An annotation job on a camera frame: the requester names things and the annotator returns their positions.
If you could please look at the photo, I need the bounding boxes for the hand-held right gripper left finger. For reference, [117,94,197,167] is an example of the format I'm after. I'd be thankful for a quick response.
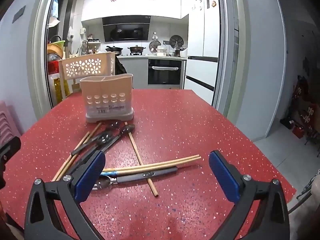
[24,150,107,240]

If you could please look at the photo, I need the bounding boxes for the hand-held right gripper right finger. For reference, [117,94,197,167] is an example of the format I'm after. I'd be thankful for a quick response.
[209,150,290,240]

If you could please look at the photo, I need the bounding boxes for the wooden chopstick with blue end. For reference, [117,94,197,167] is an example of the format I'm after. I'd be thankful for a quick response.
[100,156,202,177]

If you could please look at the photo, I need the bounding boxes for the spoon with grey handle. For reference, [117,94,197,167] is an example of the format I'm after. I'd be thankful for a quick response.
[92,167,178,190]

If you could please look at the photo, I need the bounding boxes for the beige plastic utensil holder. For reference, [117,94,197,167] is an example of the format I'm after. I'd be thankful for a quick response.
[80,73,135,123]

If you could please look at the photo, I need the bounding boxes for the pink plastic stool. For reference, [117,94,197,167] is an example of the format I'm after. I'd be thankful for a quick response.
[0,101,21,141]

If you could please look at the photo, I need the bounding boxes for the yellow oil bottle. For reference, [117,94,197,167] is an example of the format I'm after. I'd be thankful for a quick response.
[51,76,70,101]

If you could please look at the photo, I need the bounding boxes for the patterned chair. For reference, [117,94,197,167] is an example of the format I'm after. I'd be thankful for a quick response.
[287,169,320,214]

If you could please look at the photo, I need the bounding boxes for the red plastic basket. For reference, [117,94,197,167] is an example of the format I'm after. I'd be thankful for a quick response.
[47,60,61,75]

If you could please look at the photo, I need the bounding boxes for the beige flower-pattern basket rack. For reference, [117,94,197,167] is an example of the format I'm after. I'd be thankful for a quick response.
[58,52,117,98]

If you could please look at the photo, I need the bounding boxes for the red hanging decorations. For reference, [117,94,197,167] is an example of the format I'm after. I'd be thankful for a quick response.
[291,79,319,142]

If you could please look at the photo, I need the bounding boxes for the black plastic bag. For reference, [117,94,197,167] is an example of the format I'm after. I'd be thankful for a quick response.
[115,57,128,76]

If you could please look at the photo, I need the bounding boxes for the orange plastic basin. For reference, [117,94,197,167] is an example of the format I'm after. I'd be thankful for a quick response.
[47,43,65,56]

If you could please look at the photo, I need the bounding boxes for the black built-in oven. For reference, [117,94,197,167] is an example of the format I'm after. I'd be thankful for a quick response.
[147,58,182,86]

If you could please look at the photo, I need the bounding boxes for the black wok with lid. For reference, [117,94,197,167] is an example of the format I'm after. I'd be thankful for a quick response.
[127,45,147,53]

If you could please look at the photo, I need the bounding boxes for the white refrigerator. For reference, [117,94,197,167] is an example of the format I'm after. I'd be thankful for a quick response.
[184,0,221,97]

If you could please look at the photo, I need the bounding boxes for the black range hood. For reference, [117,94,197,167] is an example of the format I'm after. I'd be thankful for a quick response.
[102,16,151,43]

